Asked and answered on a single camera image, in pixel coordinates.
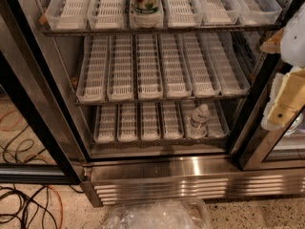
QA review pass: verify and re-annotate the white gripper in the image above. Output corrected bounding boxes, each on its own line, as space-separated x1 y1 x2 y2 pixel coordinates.
260 3 305 131

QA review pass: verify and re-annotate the right glass fridge door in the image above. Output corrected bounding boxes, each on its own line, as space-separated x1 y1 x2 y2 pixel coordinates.
239 60 305 170

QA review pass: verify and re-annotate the stainless steel display fridge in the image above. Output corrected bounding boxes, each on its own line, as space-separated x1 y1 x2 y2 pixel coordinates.
9 0 305 208

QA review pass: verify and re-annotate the open glass fridge door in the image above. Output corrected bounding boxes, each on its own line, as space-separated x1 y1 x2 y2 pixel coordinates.
0 0 90 184

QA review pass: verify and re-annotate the clear plastic water bottle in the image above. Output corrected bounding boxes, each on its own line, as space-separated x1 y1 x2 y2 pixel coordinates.
190 104 211 138

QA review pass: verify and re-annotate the clear plastic bin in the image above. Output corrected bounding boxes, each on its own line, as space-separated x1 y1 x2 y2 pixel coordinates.
102 198 213 229

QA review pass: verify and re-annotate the orange floor cable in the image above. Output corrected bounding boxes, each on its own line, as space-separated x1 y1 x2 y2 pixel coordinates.
47 184 65 229

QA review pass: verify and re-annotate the black floor cable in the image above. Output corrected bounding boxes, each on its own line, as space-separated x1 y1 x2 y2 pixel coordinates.
0 184 84 229

